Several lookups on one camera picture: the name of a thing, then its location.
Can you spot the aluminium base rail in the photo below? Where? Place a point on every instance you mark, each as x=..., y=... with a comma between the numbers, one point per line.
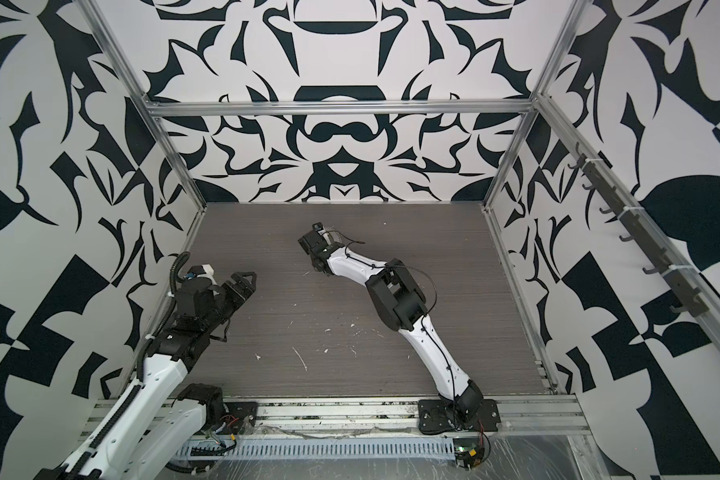
x=317, y=418

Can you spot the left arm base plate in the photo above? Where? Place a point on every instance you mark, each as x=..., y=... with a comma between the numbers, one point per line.
x=238, y=417

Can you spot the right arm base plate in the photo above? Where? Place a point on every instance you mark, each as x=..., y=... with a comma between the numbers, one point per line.
x=439, y=416

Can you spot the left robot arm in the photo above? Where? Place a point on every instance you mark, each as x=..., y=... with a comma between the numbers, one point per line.
x=156, y=416

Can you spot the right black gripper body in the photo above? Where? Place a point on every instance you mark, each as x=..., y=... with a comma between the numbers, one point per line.
x=314, y=263

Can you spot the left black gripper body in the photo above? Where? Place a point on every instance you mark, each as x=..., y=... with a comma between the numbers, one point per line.
x=224, y=301

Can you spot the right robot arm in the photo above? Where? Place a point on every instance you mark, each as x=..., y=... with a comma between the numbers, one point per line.
x=401, y=305

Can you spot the white slotted cable duct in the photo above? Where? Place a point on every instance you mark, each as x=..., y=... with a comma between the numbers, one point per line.
x=441, y=449

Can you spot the green circuit board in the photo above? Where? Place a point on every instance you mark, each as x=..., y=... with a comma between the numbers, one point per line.
x=469, y=455

